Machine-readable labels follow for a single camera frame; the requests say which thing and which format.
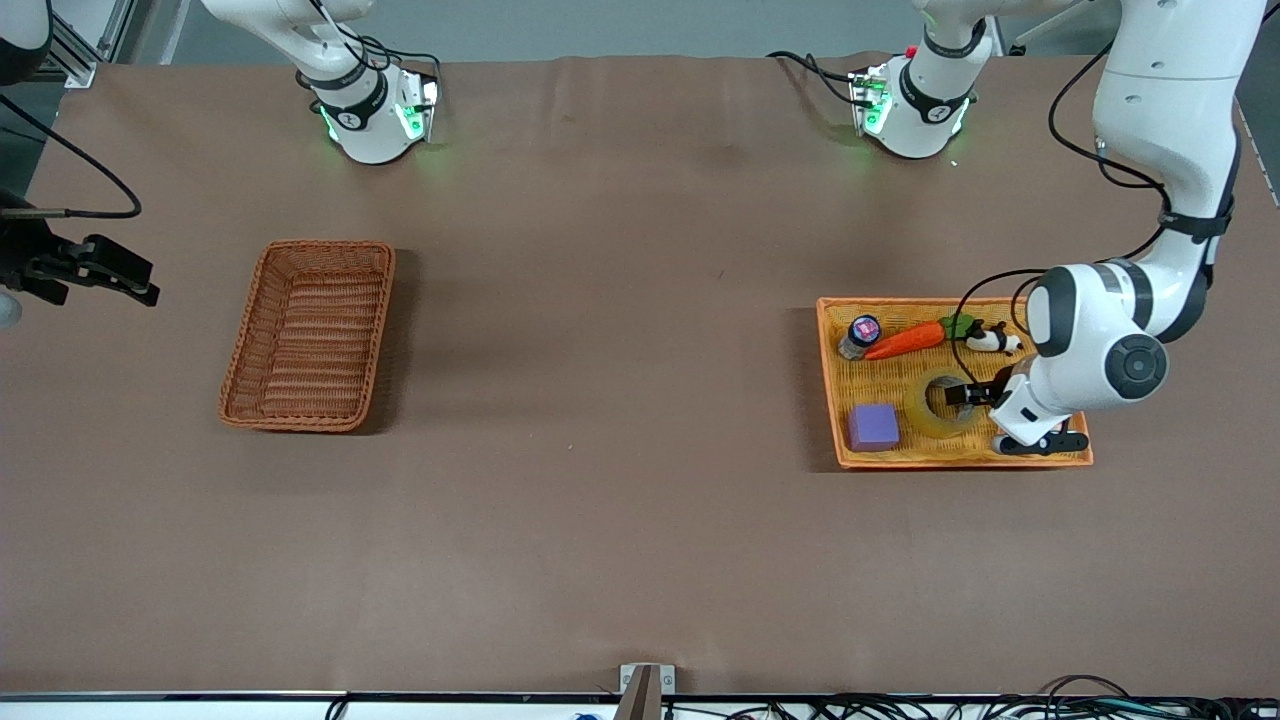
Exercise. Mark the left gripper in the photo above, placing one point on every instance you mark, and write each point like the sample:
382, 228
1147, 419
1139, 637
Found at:
985, 392

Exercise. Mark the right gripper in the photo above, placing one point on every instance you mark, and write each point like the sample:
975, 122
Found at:
30, 257

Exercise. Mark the yellowish clear tape roll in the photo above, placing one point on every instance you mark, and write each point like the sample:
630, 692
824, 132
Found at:
915, 405

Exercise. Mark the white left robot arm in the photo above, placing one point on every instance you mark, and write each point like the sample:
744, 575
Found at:
1160, 100

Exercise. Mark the orange wicker basket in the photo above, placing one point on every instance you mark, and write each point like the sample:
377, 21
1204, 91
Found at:
880, 385

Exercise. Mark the brown wicker basket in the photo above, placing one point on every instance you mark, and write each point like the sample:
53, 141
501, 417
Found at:
310, 400

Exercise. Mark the black white panda toy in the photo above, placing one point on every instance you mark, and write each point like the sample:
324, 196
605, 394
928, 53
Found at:
990, 341

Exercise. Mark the orange toy carrot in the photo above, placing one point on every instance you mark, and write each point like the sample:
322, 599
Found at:
905, 341

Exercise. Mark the purple foam cube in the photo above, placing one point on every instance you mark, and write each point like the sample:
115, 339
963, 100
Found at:
873, 428

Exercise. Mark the small jar with pink lid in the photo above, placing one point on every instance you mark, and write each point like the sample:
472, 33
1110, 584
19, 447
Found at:
862, 332

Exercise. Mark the brown table cover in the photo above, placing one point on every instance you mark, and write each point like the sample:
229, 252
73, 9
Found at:
640, 520

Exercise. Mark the aluminium frame profile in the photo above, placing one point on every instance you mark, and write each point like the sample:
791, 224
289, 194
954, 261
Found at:
78, 60

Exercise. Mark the grey metal frame strut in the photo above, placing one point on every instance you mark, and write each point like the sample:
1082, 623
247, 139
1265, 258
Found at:
1045, 25

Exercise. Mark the grey metal bracket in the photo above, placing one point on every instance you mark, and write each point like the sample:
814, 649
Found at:
667, 678

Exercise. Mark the metal table edge rail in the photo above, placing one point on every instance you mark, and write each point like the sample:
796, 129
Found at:
200, 695

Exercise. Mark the brown mounting post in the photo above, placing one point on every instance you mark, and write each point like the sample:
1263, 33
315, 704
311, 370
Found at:
640, 700

